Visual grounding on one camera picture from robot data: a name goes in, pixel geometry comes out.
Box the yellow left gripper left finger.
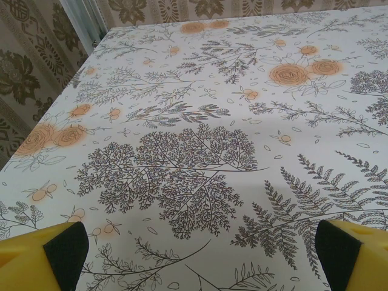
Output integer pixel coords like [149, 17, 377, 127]
[0, 221, 89, 291]

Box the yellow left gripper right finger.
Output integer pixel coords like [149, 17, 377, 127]
[315, 219, 388, 291]

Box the floral patterned tablecloth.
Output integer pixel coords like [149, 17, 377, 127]
[0, 5, 388, 291]

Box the aluminium frame post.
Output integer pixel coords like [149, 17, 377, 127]
[64, 0, 107, 53]

